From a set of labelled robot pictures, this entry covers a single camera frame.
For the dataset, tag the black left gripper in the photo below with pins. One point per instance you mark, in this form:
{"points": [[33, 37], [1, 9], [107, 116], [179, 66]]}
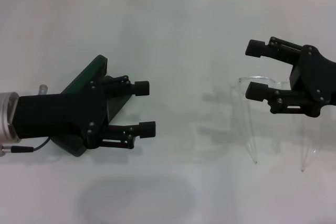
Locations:
{"points": [[57, 113]]}

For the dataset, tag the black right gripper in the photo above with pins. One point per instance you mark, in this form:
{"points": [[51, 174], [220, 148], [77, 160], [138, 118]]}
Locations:
{"points": [[315, 77]]}

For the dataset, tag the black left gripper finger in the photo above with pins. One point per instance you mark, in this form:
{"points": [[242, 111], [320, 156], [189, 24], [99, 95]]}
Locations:
{"points": [[147, 129], [141, 89]]}

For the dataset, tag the clear white glasses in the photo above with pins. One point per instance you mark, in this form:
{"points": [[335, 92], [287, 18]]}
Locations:
{"points": [[262, 79]]}

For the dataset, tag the green glasses case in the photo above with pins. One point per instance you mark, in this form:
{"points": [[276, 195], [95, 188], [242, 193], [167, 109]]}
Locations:
{"points": [[89, 72]]}

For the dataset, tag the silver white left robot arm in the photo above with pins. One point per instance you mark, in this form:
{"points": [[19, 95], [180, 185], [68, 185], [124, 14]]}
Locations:
{"points": [[8, 113]]}

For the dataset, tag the small silver left gripper stub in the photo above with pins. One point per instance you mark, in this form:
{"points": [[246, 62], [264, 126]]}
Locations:
{"points": [[43, 89]]}

